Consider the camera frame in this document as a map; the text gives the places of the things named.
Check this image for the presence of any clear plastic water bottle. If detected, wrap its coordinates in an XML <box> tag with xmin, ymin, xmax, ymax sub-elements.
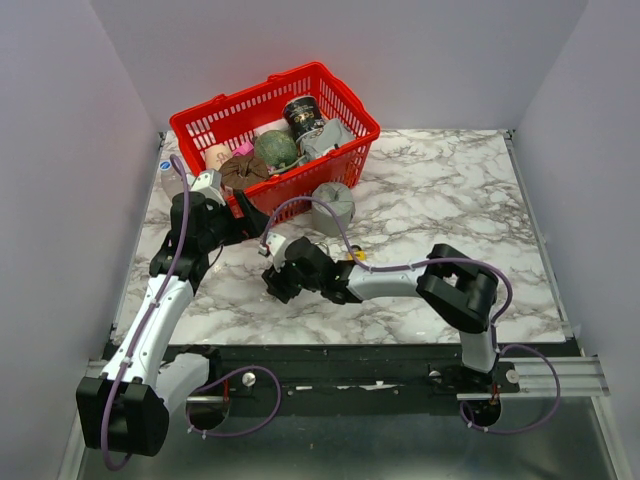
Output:
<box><xmin>159</xmin><ymin>160</ymin><xmax>184</xmax><ymax>201</ymax></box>

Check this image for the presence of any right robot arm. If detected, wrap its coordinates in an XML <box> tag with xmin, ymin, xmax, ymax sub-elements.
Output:
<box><xmin>259</xmin><ymin>233</ymin><xmax>505</xmax><ymax>392</ymax></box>

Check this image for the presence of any brown fabric pouch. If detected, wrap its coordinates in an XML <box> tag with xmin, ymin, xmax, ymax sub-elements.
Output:
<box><xmin>219</xmin><ymin>154</ymin><xmax>270</xmax><ymax>191</ymax></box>

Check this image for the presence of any black printed can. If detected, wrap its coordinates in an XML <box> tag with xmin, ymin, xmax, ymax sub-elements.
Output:
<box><xmin>283</xmin><ymin>95</ymin><xmax>326</xmax><ymax>144</ymax></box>

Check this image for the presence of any green round melon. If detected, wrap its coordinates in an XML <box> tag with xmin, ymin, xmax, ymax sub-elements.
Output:
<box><xmin>254</xmin><ymin>130</ymin><xmax>298</xmax><ymax>169</ymax></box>

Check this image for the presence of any purple cable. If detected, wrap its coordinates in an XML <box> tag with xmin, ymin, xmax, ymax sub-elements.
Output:
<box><xmin>258</xmin><ymin>195</ymin><xmax>562</xmax><ymax>435</ymax></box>
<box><xmin>102</xmin><ymin>153</ymin><xmax>282</xmax><ymax>470</ymax></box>

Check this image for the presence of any red plastic shopping basket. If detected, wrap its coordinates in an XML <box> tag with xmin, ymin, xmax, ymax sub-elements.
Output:
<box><xmin>170</xmin><ymin>62</ymin><xmax>380</xmax><ymax>220</ymax></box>

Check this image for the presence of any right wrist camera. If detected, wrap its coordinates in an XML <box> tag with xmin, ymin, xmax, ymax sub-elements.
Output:
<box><xmin>258</xmin><ymin>232</ymin><xmax>290</xmax><ymax>271</ymax></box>

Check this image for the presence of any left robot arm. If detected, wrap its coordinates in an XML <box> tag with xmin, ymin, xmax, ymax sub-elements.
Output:
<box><xmin>76</xmin><ymin>191</ymin><xmax>269</xmax><ymax>457</ymax></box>

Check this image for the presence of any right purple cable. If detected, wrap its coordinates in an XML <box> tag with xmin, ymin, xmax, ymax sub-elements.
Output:
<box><xmin>258</xmin><ymin>195</ymin><xmax>562</xmax><ymax>435</ymax></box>

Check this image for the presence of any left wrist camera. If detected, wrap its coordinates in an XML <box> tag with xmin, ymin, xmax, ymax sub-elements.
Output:
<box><xmin>186</xmin><ymin>169</ymin><xmax>226</xmax><ymax>205</ymax></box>

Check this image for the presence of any yellow black padlock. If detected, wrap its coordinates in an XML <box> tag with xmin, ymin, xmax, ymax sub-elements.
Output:
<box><xmin>346</xmin><ymin>244</ymin><xmax>367</xmax><ymax>262</ymax></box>

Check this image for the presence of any grey wrapped bundle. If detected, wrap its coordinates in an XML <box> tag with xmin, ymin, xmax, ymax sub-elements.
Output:
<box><xmin>299</xmin><ymin>118</ymin><xmax>355</xmax><ymax>162</ymax></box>

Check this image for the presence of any brass padlock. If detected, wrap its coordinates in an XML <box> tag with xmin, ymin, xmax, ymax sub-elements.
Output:
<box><xmin>315</xmin><ymin>242</ymin><xmax>330</xmax><ymax>255</ymax></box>

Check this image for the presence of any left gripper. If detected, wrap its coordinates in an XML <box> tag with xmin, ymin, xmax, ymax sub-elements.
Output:
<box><xmin>199</xmin><ymin>191</ymin><xmax>271</xmax><ymax>252</ymax></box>

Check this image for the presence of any pink small box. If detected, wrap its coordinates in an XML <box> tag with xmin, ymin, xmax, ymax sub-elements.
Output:
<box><xmin>233</xmin><ymin>141</ymin><xmax>254</xmax><ymax>156</ymax></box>

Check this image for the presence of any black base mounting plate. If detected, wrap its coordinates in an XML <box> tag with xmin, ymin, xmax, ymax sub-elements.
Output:
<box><xmin>152</xmin><ymin>345</ymin><xmax>520</xmax><ymax>418</ymax></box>

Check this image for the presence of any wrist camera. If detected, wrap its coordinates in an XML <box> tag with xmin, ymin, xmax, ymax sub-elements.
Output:
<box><xmin>186</xmin><ymin>169</ymin><xmax>226</xmax><ymax>205</ymax></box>
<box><xmin>258</xmin><ymin>232</ymin><xmax>290</xmax><ymax>271</ymax></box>

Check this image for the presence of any grey taped cylinder roll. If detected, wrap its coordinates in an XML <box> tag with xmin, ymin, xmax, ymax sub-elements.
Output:
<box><xmin>311</xmin><ymin>182</ymin><xmax>355</xmax><ymax>237</ymax></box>

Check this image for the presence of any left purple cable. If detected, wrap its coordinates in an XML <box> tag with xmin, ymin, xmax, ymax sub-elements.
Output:
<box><xmin>102</xmin><ymin>153</ymin><xmax>282</xmax><ymax>470</ymax></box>

